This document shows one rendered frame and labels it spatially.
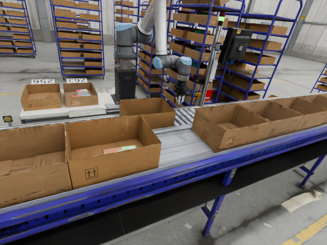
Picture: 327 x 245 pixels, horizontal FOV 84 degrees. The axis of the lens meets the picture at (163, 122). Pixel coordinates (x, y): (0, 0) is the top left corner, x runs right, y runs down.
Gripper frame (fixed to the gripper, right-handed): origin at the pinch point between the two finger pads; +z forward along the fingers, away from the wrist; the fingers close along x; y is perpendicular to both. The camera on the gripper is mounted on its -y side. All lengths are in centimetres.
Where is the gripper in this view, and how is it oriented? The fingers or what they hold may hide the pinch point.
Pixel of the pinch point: (180, 103)
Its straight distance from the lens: 153.8
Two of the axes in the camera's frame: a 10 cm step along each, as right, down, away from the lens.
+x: -8.8, 1.4, -4.5
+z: -1.1, 8.6, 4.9
